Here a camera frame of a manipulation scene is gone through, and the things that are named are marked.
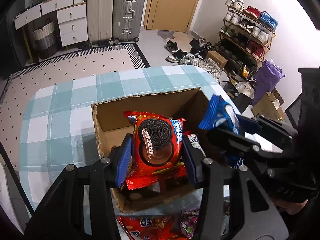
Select white noodle snack bag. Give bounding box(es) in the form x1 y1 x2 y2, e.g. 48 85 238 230
187 134 206 157

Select blue Oreo packet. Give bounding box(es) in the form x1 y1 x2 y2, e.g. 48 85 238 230
198 95 240 134

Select small red Oreo packet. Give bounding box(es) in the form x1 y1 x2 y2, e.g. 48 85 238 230
124 111 185 172

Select purple candy bag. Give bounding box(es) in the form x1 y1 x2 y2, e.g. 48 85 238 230
179 207 231 240

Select person's right hand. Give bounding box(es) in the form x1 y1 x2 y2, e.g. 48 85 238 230
272 198 308 215

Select black bag on floor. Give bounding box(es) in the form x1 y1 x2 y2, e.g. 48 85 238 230
221 79 254 114

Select brown SF cardboard box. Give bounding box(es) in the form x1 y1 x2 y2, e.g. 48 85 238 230
91 88 209 214

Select purple plastic bag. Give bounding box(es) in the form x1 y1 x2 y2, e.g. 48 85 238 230
251 59 285 107

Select brown shoe box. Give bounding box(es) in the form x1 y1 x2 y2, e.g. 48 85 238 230
206 51 228 69

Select checked teal tablecloth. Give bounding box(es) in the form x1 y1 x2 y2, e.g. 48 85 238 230
19 66 230 207

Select red snack bag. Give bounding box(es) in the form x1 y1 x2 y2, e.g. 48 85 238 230
117 215 188 240

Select shoe rack with shoes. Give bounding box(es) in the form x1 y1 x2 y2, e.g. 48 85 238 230
215 0 278 80

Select patterned floor rug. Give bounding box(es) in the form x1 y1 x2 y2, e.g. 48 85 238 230
1 43 150 170

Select wooden door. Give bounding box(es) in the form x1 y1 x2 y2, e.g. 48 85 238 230
143 0 199 33

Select striped laundry basket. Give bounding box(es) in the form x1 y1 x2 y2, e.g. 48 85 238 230
32 18 58 60

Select white drawer desk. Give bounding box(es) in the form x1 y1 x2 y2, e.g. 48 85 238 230
14 0 88 47

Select silver suitcase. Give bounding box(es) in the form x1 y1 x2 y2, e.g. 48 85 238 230
112 0 145 43

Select beige suitcase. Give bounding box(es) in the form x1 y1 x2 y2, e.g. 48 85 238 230
86 0 114 42

